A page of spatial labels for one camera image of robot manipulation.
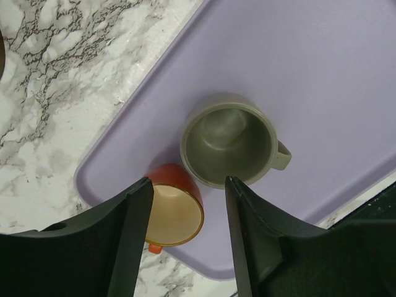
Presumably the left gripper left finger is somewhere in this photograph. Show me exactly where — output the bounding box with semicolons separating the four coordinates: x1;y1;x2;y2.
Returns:
1;178;153;296

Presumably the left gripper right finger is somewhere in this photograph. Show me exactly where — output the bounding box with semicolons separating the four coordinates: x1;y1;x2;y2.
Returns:
225;177;395;296

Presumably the dark brown ringed coaster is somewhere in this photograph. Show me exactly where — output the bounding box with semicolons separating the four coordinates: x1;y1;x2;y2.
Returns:
0;32;6;78

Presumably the orange topped blue cup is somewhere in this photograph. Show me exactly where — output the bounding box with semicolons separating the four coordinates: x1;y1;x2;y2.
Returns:
145;163;204;254

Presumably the olive green small mug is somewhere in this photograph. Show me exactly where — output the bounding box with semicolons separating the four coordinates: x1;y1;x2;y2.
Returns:
179;92;292;189

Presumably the lilac plastic tray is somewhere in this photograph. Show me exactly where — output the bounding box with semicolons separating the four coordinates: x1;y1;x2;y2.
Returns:
74;0;396;281

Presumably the black mounting rail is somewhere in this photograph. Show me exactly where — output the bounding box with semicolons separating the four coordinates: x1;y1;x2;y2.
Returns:
329;183;395;229

